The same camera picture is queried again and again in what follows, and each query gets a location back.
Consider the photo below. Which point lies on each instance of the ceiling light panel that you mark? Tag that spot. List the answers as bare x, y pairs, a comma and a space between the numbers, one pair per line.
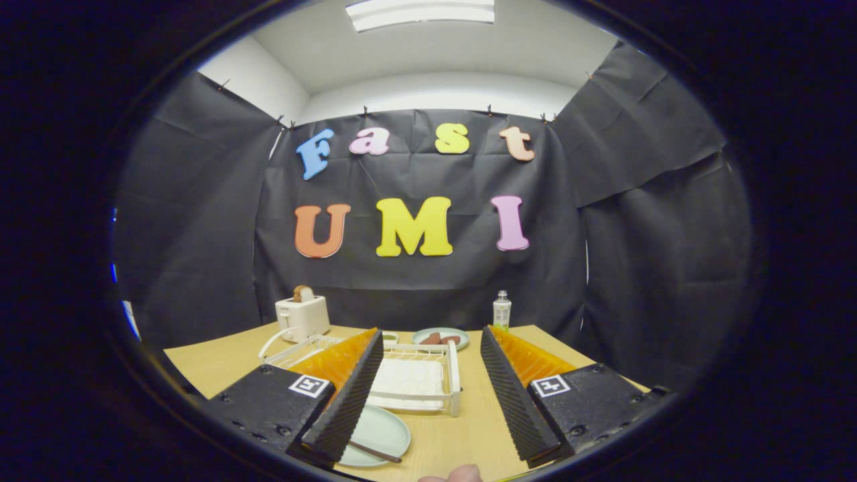
420, 13

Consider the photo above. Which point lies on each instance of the white toaster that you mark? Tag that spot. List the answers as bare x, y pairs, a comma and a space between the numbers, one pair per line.
304, 318

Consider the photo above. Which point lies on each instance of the light green plate with meat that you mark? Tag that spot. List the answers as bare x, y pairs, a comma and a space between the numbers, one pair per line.
416, 338

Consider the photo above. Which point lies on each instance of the white divided tray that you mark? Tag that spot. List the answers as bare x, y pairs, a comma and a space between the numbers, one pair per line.
390, 337

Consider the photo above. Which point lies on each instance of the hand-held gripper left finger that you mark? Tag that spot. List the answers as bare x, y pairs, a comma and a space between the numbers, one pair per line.
348, 402

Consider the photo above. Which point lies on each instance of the black backdrop cloth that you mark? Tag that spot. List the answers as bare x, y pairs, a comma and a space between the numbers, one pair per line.
602, 268

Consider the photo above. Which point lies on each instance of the brown meat piece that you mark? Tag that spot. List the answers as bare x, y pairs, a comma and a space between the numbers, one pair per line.
452, 340
430, 339

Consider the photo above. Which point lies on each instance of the green tea bottle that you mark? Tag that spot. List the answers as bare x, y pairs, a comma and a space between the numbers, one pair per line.
502, 314

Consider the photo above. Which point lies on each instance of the toast bread slice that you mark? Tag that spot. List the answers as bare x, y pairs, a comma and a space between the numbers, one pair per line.
303, 293

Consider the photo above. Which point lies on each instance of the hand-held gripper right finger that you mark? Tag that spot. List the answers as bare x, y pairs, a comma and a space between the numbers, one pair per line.
515, 402

